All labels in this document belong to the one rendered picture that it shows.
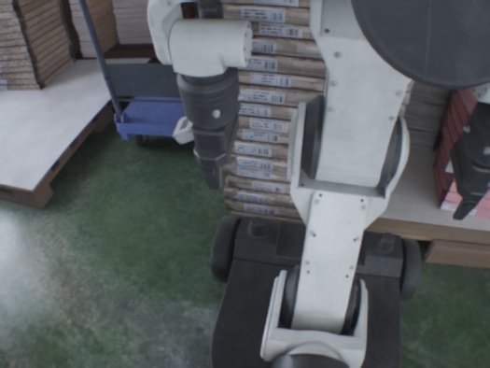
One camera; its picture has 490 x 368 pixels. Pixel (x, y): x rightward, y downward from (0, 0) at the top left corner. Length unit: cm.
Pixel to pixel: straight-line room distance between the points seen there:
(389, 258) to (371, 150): 48
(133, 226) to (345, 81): 102
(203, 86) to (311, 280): 41
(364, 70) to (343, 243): 34
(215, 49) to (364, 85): 19
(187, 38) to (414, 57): 32
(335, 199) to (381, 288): 40
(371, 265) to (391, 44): 82
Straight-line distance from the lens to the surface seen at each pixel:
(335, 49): 44
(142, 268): 121
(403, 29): 19
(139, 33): 262
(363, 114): 50
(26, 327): 126
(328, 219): 65
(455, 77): 21
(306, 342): 68
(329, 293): 71
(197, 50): 46
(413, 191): 138
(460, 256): 130
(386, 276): 99
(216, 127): 55
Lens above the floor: 96
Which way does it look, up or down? 43 degrees down
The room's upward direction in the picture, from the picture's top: 2 degrees counter-clockwise
